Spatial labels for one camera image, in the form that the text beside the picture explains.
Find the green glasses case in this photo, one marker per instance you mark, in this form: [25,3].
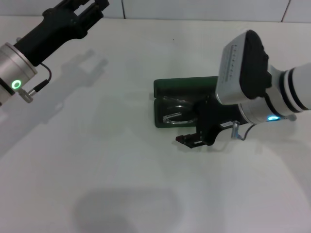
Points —
[170,85]

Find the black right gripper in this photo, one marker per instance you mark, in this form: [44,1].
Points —
[213,116]

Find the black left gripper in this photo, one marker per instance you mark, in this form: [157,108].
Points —
[53,31]

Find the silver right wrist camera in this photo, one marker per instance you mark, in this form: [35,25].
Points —
[243,70]

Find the clear white glasses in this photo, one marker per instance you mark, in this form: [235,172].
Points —
[177,114]

